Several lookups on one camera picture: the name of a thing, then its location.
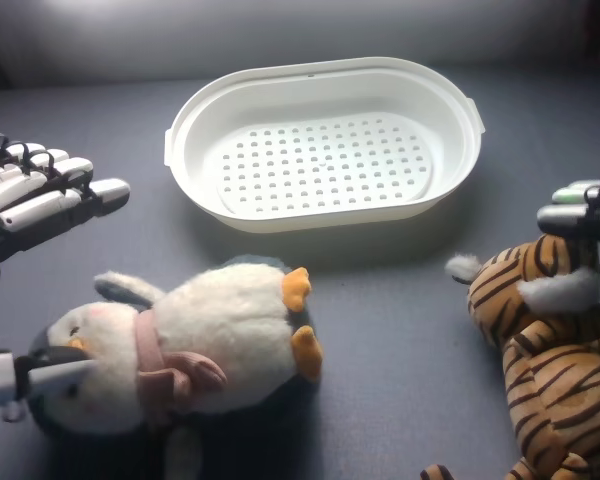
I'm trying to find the white plastic tray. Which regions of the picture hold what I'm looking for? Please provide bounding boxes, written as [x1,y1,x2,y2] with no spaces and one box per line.
[163,56,486,235]

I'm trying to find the grey table cloth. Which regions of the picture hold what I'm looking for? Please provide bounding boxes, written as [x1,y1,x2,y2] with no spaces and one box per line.
[0,62,600,480]

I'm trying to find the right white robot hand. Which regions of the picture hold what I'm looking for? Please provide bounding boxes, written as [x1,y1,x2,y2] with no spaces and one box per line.
[536,169,600,274]

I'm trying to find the plush penguin toy pink scarf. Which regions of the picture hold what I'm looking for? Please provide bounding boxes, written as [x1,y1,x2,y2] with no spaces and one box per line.
[27,254,325,480]

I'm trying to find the white backdrop panel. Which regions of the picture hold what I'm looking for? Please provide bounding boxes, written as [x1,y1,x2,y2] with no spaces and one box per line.
[0,0,600,91]

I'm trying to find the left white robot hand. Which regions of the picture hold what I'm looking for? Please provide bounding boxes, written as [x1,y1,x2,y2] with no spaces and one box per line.
[0,132,131,424]

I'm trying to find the plush tiger toy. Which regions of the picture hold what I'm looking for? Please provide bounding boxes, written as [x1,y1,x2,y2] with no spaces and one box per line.
[419,232,600,480]

